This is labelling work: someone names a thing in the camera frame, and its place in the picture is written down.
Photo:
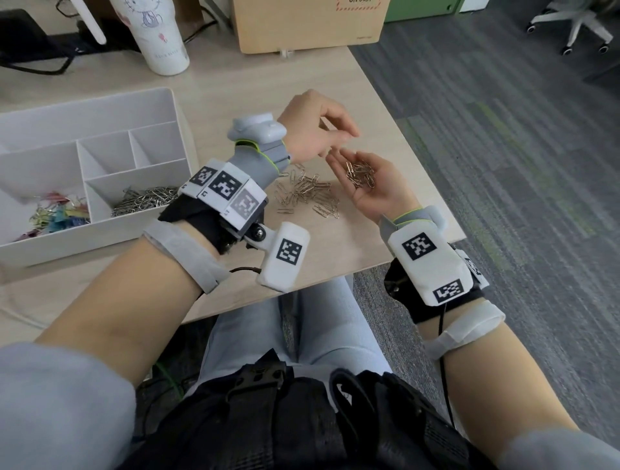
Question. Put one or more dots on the grey shirt sleeve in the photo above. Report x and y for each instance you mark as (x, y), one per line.
(562, 450)
(58, 411)

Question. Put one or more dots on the person's right forearm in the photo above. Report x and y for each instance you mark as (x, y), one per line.
(499, 387)

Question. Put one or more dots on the person's left forearm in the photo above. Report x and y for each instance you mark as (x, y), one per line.
(121, 310)

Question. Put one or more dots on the grey knit wristband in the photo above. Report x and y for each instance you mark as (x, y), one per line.
(411, 220)
(259, 162)

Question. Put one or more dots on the person's legs in jeans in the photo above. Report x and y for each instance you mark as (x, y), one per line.
(329, 324)

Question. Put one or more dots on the white hand tracker puck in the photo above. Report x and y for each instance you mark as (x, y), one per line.
(436, 217)
(256, 128)

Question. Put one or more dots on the grey metal bar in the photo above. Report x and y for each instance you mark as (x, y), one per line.
(215, 14)

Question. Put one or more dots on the white office chair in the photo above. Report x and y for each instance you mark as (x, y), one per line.
(576, 22)

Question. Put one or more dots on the colourful binder clips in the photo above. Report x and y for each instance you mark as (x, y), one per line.
(58, 215)

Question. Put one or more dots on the black waist harness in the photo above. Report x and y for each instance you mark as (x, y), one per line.
(290, 426)

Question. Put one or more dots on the person's right hand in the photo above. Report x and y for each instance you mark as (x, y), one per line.
(392, 193)

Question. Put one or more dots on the person's left hand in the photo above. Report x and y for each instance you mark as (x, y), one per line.
(310, 126)

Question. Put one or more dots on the white compartment organizer tray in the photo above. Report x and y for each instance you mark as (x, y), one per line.
(72, 116)

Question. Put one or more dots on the black power strip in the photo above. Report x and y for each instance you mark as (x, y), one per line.
(97, 41)

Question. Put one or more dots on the cardboard box with round logo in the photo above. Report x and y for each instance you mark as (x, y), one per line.
(300, 26)

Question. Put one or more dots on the small clear plastic piece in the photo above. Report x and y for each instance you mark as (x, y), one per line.
(287, 53)

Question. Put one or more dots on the white cat-print tumbler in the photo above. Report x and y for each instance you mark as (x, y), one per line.
(164, 48)

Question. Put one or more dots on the green cabinet with white side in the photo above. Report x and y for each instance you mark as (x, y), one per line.
(421, 9)

